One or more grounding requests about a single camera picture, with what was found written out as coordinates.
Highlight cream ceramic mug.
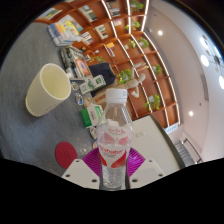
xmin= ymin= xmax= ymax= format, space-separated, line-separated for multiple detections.
xmin=25 ymin=63 xmax=72 ymax=118

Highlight round ceiling lights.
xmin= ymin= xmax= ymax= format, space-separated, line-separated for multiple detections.
xmin=156 ymin=28 xmax=224 ymax=118

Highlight low stack of magazines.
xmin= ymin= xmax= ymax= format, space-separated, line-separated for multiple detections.
xmin=59 ymin=45 xmax=93 ymax=80

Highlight staircase with metal railing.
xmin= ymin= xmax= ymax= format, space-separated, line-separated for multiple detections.
xmin=174 ymin=138 xmax=203 ymax=167

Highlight stack of colourful books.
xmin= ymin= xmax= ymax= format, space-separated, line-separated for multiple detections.
xmin=47 ymin=14 xmax=84 ymax=47

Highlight clear plastic water bottle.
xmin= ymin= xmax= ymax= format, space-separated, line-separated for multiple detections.
xmin=95 ymin=88 xmax=134 ymax=191

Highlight green and white tissue box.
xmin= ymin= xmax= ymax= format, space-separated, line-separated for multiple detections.
xmin=80 ymin=104 xmax=104 ymax=128

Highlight white counter with dark top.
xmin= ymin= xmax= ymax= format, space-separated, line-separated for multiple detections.
xmin=128 ymin=114 xmax=186 ymax=176

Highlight dark jacket on chair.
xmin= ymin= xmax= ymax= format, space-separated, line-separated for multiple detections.
xmin=88 ymin=61 xmax=118 ymax=87

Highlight tall green and white carton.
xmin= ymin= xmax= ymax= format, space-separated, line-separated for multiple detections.
xmin=78 ymin=74 xmax=107 ymax=95

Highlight flat round red coaster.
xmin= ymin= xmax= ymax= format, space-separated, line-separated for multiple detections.
xmin=54 ymin=141 xmax=78 ymax=170

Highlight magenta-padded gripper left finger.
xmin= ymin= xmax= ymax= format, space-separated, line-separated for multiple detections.
xmin=61 ymin=147 xmax=103 ymax=190

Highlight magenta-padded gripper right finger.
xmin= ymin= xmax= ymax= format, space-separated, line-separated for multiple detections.
xmin=126 ymin=147 xmax=167 ymax=190

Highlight wooden shelf unit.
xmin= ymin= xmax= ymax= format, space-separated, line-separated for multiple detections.
xmin=34 ymin=0 xmax=181 ymax=129

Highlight round printed sticker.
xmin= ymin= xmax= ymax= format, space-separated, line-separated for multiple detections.
xmin=74 ymin=92 xmax=84 ymax=106
xmin=70 ymin=81 xmax=80 ymax=92
xmin=89 ymin=125 xmax=98 ymax=140

